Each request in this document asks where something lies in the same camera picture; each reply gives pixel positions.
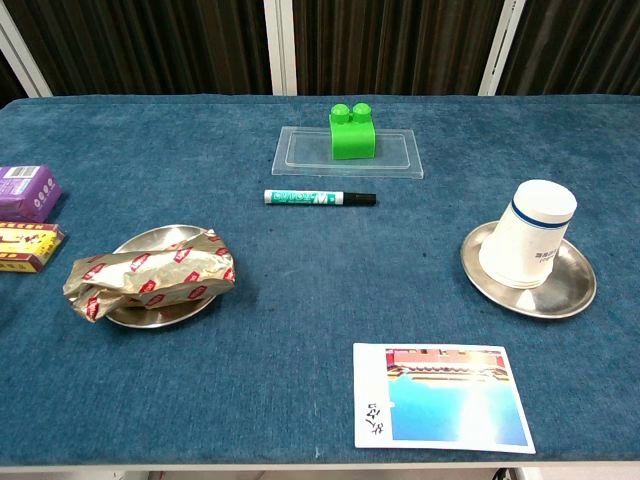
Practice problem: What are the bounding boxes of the yellow red flat box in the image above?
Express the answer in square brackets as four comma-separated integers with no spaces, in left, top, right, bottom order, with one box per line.
[0,221,67,274]

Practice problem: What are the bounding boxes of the green white marker pen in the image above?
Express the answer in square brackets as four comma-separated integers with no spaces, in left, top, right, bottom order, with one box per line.
[263,189,378,207]

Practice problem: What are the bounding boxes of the blue table cloth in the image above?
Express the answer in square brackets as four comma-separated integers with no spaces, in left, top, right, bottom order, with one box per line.
[0,94,640,469]

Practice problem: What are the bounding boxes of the green toy building brick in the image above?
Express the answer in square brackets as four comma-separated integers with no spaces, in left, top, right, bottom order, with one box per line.
[328,102,378,161]

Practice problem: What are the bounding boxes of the round stainless steel plate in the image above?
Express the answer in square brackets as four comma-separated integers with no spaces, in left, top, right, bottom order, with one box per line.
[460,220,599,320]
[103,224,221,330]

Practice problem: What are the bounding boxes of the gold red snack wrapper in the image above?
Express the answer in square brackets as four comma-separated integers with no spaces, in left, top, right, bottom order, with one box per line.
[63,228,237,325]

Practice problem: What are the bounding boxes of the clear acrylic rectangular tray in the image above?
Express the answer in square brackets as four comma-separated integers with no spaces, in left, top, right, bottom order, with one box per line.
[271,126,426,178]

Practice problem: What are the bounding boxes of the dark pleated curtain panel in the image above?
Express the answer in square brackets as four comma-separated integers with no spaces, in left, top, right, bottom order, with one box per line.
[3,0,274,97]
[0,47,29,109]
[496,0,640,97]
[291,0,507,97]

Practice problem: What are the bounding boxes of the postcard with blue photo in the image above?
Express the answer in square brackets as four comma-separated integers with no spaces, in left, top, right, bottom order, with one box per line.
[352,342,537,455]

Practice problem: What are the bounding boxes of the purple cardboard box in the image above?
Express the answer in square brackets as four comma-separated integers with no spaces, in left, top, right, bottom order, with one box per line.
[0,164,64,224]

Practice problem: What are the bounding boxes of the white frame post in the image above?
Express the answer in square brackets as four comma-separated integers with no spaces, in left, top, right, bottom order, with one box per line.
[0,3,54,98]
[477,0,527,97]
[263,0,299,97]

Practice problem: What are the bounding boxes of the white paper cup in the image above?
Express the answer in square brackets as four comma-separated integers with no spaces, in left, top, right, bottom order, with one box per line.
[477,179,579,290]

